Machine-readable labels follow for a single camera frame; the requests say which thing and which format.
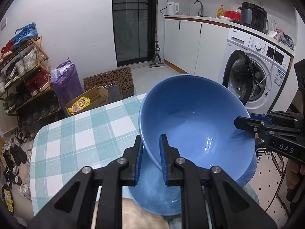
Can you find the brown circle-patterned mat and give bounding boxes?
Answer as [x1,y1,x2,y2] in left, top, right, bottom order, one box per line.
[83,67,135,101]

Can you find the person's right hand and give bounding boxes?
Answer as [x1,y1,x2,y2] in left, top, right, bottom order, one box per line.
[286,157,302,192]

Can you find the white washing machine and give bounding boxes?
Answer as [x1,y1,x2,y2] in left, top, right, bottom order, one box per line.
[223,27,295,115]

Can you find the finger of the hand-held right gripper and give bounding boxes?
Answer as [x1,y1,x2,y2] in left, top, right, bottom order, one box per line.
[250,111,305,128]
[234,116,301,134]

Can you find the pile of bags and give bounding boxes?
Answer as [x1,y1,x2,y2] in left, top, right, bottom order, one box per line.
[267,27,295,49]

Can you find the floor mop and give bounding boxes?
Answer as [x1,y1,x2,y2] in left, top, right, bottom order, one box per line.
[149,0,165,68]

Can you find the black rice cooker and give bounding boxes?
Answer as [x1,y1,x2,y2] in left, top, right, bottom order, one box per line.
[239,2,268,32]

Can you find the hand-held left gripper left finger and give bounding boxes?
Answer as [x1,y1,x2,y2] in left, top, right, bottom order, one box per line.
[28,135,144,229]

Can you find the open cardboard box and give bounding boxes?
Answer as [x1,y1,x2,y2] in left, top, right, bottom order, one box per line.
[65,86,109,116]

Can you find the black white striped mat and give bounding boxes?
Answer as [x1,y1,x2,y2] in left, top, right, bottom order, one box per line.
[255,145,271,156]

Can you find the teal white checked tablecloth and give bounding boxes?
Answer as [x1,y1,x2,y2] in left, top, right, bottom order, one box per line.
[30,93,260,229]

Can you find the white dotted floor mat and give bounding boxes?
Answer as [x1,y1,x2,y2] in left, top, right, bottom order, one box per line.
[248,148,292,222]

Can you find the large cream plate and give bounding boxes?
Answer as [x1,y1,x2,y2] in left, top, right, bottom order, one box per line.
[92,197,168,229]

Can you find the metal faucet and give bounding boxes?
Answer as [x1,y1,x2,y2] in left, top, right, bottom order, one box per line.
[194,0,204,17]

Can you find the scattered dark and white shoes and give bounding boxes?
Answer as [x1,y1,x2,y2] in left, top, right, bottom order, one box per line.
[1,129,32,196]

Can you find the black glass door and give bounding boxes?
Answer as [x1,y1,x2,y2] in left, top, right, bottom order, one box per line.
[112,0,158,67]

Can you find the white electric kettle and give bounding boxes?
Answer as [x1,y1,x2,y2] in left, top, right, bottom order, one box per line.
[166,2,180,16]

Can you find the wooden shoe rack with shoes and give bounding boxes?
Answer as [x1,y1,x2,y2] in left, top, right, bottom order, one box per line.
[0,23,61,134]

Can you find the yellow packets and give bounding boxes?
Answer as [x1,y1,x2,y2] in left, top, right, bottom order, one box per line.
[2,188,15,213]

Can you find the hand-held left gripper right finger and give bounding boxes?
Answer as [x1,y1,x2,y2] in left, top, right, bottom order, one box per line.
[160,134,278,229]

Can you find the dark glossy sheet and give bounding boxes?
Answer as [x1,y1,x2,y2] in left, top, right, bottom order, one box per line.
[103,81,123,101]

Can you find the blue bowl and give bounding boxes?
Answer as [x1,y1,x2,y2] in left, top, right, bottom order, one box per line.
[126,145,185,217]
[139,75,258,186]

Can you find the white kitchen cabinet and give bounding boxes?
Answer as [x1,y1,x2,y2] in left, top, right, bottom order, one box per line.
[164,14,230,75]

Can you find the yellow snack packet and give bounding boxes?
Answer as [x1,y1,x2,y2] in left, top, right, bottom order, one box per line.
[67,97,91,115]

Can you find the cream trash bin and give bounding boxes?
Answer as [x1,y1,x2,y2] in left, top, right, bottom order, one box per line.
[0,184,32,220]

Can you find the red box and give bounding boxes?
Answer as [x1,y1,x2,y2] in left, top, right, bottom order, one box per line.
[225,10,242,21]

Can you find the purple plastic bag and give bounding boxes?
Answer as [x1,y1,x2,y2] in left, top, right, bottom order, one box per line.
[51,58,84,109]

